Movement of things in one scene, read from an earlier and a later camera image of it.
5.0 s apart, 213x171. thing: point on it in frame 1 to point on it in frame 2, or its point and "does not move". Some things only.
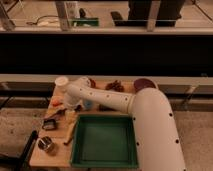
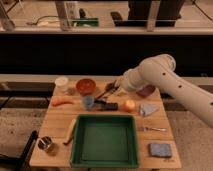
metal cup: x=44 y=142 does not move
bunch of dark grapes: x=116 y=85 does not move
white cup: x=61 y=82 does not move
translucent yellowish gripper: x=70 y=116 to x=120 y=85
